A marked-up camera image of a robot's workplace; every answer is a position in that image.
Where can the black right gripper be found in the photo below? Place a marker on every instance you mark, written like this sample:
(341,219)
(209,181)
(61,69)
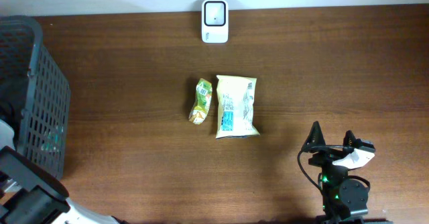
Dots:
(325,155)

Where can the yellow snack bag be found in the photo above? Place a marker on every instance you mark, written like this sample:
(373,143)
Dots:
(236,96)

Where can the green tea drink carton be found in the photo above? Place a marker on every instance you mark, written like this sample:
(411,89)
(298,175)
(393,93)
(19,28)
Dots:
(201,106)

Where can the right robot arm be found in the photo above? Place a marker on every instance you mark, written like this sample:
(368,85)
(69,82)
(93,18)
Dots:
(344,196)

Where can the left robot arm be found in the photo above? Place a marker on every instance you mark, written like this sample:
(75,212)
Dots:
(41,198)

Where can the white barcode scanner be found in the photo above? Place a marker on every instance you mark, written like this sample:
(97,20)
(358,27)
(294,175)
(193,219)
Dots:
(215,21)

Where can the dark grey plastic basket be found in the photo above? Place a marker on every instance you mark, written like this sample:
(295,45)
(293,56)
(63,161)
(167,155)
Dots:
(35,94)

